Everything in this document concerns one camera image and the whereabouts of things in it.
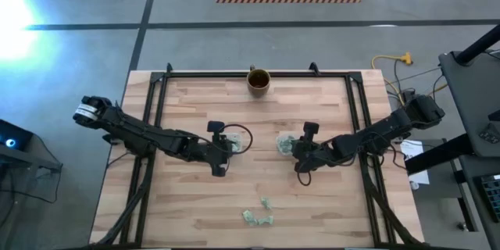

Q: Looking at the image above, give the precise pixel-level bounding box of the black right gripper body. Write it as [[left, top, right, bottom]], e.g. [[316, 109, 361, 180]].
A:
[[293, 139, 336, 173]]

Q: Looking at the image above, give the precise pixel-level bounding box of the black desk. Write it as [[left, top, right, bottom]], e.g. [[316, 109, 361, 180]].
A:
[[437, 49, 500, 158]]

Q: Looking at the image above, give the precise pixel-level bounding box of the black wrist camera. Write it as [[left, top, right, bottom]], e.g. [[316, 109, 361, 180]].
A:
[[303, 121, 320, 144], [206, 120, 227, 144]]

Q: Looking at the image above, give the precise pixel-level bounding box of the black aluminium table frame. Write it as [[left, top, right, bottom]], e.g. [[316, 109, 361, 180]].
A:
[[89, 62, 425, 249]]

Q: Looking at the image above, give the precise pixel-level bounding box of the green glazed ceramic mug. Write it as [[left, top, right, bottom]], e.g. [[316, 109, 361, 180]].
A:
[[246, 65, 272, 97]]

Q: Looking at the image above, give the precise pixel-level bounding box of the clear plastic deli container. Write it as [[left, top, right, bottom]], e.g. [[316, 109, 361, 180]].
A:
[[226, 132, 245, 154]]

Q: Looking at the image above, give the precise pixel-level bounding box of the black keyboard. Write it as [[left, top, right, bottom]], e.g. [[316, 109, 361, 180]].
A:
[[479, 173, 500, 223]]

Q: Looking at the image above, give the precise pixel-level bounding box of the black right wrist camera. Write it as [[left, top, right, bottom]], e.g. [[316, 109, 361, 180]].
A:
[[303, 121, 320, 144]]

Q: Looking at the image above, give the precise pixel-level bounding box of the yellow extension cord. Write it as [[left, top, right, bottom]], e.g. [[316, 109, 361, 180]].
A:
[[370, 52, 414, 106]]

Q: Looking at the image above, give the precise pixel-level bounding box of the black round pole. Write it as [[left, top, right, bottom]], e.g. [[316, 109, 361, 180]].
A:
[[455, 25, 500, 66]]

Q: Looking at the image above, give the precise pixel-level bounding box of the white paper sheet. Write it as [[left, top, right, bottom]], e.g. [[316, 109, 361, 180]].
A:
[[400, 139, 430, 187]]

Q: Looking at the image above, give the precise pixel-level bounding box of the black right camera cable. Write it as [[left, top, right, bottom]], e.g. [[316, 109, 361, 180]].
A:
[[296, 170, 313, 187]]

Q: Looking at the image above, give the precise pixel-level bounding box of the black box with blue light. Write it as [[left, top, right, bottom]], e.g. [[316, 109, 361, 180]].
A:
[[0, 119, 34, 152]]

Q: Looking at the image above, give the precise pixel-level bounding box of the black left camera cable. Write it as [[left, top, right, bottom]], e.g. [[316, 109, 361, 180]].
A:
[[220, 123, 254, 156]]

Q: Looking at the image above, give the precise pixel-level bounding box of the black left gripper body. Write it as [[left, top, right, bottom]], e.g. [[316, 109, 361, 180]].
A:
[[194, 134, 236, 177]]

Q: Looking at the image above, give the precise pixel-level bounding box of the black camera cable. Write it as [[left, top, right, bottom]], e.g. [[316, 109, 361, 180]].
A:
[[296, 170, 313, 187], [220, 123, 254, 156]]

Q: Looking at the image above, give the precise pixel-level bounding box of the clear plastic bag of candies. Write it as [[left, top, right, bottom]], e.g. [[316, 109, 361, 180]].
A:
[[275, 134, 298, 156]]

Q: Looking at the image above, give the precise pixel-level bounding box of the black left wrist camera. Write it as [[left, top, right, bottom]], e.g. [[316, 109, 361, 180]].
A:
[[206, 120, 227, 144]]

